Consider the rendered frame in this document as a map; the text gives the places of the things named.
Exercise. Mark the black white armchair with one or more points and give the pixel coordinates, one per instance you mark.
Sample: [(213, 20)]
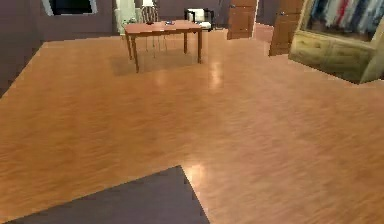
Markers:
[(200, 16)]

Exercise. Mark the brown wooden room door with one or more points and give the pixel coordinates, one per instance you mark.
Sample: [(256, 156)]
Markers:
[(241, 19), (285, 28)]

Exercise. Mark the hanging coloured clothes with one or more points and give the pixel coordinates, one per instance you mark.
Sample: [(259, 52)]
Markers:
[(346, 15)]

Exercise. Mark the pale green cabinet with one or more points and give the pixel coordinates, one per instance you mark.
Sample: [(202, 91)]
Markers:
[(126, 13)]

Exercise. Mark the pale wooden wardrobe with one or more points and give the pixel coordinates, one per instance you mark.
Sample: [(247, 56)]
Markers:
[(336, 55)]

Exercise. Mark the dark red dish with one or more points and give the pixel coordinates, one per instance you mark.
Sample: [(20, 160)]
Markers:
[(150, 23)]

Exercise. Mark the brown wooden table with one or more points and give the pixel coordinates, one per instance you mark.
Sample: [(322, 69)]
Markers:
[(163, 28)]

